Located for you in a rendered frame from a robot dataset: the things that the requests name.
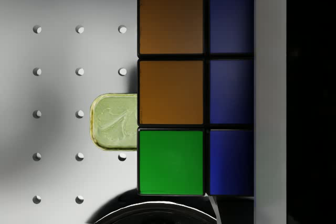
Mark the flat-sided green can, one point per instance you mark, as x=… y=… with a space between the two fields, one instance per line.
x=115 y=121

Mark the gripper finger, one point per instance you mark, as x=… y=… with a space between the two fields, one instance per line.
x=236 y=211

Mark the black plate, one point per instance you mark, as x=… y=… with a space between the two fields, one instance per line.
x=157 y=213

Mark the puzzle cube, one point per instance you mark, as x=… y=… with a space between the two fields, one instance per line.
x=170 y=90

